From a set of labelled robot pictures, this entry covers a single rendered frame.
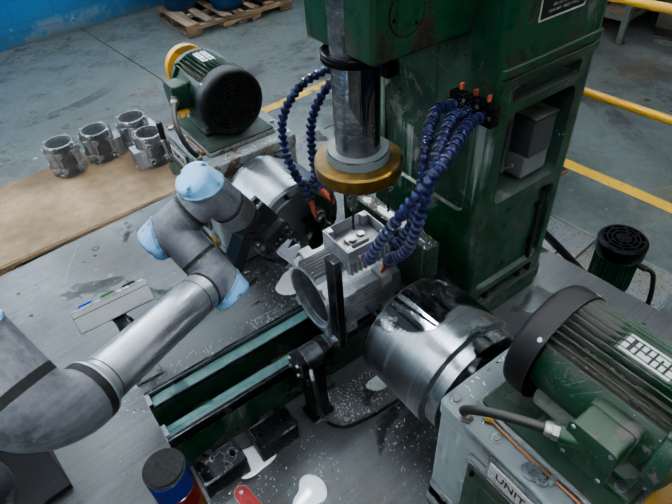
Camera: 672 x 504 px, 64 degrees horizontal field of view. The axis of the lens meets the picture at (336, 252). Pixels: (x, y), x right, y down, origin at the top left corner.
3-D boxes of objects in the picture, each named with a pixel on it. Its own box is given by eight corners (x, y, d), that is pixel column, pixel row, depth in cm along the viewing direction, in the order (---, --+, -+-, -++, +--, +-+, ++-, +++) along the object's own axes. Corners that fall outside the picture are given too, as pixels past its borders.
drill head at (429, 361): (422, 310, 133) (428, 233, 116) (563, 431, 107) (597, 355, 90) (340, 363, 122) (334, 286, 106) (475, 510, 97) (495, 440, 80)
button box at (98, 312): (151, 296, 129) (141, 277, 128) (155, 298, 123) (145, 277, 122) (80, 331, 122) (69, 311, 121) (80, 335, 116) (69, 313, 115)
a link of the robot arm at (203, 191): (164, 180, 98) (198, 149, 97) (203, 209, 106) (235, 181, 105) (177, 205, 93) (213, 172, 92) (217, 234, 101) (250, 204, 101)
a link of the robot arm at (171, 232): (170, 280, 97) (214, 240, 97) (126, 233, 96) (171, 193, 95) (181, 272, 105) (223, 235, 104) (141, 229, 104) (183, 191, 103)
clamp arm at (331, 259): (341, 336, 118) (334, 250, 101) (350, 344, 116) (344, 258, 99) (328, 344, 117) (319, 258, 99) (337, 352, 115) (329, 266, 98)
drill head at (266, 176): (280, 190, 174) (269, 120, 157) (349, 248, 151) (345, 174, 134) (211, 221, 164) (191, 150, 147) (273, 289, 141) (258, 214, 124)
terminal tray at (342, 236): (364, 232, 131) (363, 208, 127) (391, 255, 125) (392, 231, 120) (323, 252, 127) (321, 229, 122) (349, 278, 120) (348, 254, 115)
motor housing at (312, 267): (356, 267, 144) (353, 212, 132) (401, 310, 132) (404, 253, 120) (292, 301, 137) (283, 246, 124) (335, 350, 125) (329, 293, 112)
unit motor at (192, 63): (233, 152, 187) (206, 28, 158) (282, 195, 166) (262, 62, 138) (164, 179, 176) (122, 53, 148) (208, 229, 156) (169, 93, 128)
